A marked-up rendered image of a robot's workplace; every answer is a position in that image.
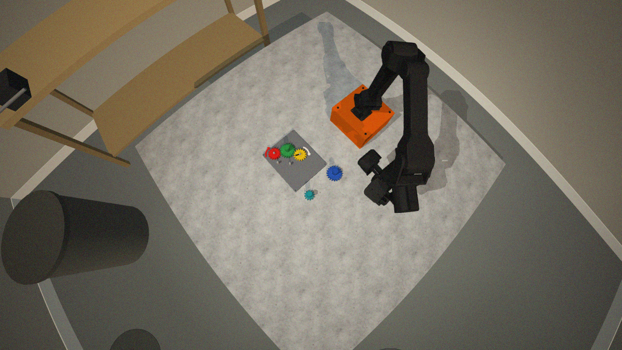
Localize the blue gear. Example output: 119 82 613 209
327 166 343 181

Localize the green gear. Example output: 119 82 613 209
280 143 295 158

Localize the yellow gear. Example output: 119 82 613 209
294 149 307 161

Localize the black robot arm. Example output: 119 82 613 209
350 41 435 213

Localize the red gear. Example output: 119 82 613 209
268 148 281 160

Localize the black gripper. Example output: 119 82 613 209
358 149 394 204

